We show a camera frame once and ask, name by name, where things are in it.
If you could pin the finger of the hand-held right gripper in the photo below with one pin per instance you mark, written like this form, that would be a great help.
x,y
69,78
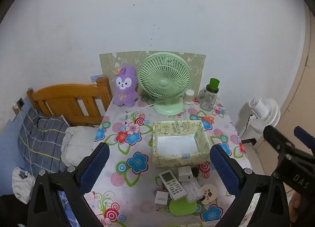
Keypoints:
x,y
304,136
283,150

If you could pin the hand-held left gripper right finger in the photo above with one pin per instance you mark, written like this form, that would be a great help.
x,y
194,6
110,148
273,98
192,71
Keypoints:
x,y
225,168

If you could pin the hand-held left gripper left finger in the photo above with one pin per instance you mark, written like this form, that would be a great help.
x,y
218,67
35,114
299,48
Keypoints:
x,y
97,165

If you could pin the clear plastic case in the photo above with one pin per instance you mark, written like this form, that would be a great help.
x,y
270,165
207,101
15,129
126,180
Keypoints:
x,y
193,191

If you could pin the white power adapter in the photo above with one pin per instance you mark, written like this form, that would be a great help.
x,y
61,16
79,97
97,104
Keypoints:
x,y
184,174

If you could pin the white remote control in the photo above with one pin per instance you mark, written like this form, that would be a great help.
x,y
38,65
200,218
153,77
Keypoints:
x,y
171,184

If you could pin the green rounded case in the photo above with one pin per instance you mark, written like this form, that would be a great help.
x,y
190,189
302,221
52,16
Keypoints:
x,y
182,207

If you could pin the yellow printed storage box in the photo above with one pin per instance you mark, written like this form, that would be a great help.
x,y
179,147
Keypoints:
x,y
172,127

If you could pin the person's right hand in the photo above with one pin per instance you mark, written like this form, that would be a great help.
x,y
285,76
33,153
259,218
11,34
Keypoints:
x,y
294,207

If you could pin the round beige skull coaster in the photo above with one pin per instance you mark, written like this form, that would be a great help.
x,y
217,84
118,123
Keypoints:
x,y
209,192

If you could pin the black key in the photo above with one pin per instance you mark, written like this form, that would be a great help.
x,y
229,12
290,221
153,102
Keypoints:
x,y
195,171

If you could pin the floral tablecloth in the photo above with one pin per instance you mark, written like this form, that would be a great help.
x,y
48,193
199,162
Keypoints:
x,y
137,185

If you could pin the white floor fan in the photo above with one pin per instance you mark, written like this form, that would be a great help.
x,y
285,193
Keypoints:
x,y
260,111

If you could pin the beige door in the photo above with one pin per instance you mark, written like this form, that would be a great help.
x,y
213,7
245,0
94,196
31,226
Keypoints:
x,y
302,89

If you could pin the grey plaid pillow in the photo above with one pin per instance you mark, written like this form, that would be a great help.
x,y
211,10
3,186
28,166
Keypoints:
x,y
41,141

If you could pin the small white square box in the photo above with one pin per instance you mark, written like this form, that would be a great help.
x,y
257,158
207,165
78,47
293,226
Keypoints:
x,y
161,197

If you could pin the glass jar with green lid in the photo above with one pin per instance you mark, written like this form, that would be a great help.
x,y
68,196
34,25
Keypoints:
x,y
208,99

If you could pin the white patterned cloth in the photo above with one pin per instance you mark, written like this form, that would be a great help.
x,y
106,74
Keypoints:
x,y
22,184

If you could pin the purple plush bunny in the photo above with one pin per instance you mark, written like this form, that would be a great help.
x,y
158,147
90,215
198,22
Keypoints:
x,y
124,91

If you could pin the cotton swab jar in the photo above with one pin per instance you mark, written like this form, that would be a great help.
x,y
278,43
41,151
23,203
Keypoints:
x,y
189,97

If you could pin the wooden bed headboard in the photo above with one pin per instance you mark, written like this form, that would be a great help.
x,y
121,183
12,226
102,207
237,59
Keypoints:
x,y
61,93

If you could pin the green desk fan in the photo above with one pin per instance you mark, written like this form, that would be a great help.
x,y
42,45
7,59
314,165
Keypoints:
x,y
163,83

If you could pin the blue wall sticker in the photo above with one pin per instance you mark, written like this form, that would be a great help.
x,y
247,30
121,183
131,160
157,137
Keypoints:
x,y
94,78

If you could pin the wall socket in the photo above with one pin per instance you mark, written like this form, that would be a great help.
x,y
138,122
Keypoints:
x,y
21,102

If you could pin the beige printed wall sheet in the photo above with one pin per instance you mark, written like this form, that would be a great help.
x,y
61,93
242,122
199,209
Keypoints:
x,y
110,62

